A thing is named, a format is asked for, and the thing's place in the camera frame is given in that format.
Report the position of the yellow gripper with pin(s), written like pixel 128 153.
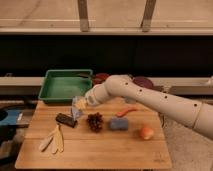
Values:
pixel 81 104

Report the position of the grey-blue towel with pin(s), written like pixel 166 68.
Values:
pixel 76 112

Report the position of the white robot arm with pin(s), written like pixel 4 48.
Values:
pixel 190 113

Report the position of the green plastic tray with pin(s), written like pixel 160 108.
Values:
pixel 61 85

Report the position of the dark red grape bunch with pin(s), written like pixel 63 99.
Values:
pixel 95 122

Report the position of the black rectangular block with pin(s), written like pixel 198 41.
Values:
pixel 67 120

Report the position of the red bowl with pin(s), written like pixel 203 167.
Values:
pixel 100 77

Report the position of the orange carrot toy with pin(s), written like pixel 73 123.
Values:
pixel 124 111

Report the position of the blue sponge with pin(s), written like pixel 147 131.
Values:
pixel 118 124

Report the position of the wooden fork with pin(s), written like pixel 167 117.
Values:
pixel 59 139

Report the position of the blue translucent cup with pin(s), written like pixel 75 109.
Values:
pixel 129 100

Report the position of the orange peach fruit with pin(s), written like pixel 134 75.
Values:
pixel 146 133

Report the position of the blue object at left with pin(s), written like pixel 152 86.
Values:
pixel 9 117

